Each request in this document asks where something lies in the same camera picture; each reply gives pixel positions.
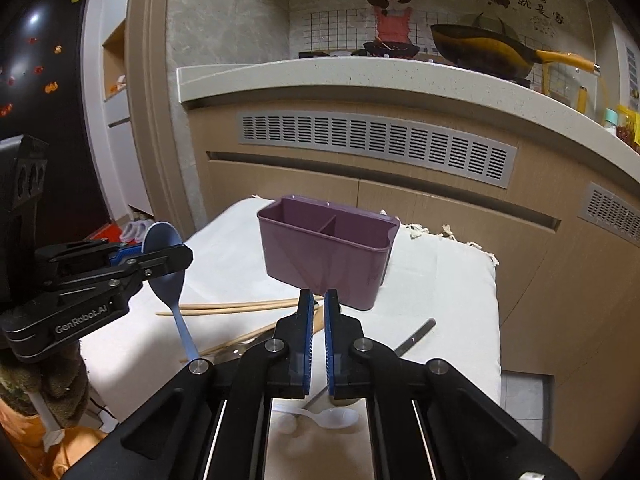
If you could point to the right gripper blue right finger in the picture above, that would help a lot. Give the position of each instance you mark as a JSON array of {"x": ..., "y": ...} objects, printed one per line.
[{"x": 334, "y": 326}]

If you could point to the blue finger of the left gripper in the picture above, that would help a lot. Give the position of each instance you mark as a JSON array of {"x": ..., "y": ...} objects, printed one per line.
[
  {"x": 160, "y": 262},
  {"x": 124, "y": 253}
]

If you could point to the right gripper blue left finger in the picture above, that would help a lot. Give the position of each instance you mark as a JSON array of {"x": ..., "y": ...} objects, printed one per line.
[{"x": 300, "y": 344}]

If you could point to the blue plastic spoon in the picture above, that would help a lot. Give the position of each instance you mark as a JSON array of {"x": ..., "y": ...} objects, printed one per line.
[{"x": 168, "y": 288}]

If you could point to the white plastic spoon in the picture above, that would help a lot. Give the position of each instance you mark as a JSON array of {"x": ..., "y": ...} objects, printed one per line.
[{"x": 330, "y": 418}]

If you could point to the white kitchen countertop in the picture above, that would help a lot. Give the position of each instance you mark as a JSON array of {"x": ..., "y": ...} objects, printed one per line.
[{"x": 419, "y": 85}]

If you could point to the left gloved hand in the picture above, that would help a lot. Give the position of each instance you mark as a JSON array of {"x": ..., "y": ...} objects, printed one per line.
[{"x": 60, "y": 378}]

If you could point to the wooden chopstick diagonal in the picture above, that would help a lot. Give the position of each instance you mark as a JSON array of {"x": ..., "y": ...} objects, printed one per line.
[{"x": 317, "y": 325}]

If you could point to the wooden chopstick upper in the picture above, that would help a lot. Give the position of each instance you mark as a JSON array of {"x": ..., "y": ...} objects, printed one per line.
[{"x": 235, "y": 304}]

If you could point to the wooden chopstick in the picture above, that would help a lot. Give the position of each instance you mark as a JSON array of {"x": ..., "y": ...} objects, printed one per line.
[
  {"x": 233, "y": 310},
  {"x": 235, "y": 304}
]

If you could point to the wooden chopstick lower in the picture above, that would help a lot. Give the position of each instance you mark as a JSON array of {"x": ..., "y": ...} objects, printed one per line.
[{"x": 233, "y": 310}]

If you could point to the purple utensil holder box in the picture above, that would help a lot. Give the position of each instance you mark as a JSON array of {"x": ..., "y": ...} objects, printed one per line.
[{"x": 317, "y": 245}]

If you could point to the white cloth mat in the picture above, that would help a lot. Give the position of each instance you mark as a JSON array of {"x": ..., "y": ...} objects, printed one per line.
[{"x": 212, "y": 421}]

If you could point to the black refrigerator with magnets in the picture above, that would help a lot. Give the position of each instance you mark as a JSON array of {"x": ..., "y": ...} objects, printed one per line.
[{"x": 41, "y": 95}]

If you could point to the long grey vent grille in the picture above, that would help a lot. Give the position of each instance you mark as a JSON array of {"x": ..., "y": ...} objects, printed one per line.
[{"x": 456, "y": 152}]

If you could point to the small grey vent grille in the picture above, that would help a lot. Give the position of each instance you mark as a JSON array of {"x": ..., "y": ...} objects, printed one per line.
[{"x": 608, "y": 211}]

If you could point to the black yellow wok pan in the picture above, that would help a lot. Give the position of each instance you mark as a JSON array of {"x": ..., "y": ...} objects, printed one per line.
[{"x": 496, "y": 54}]

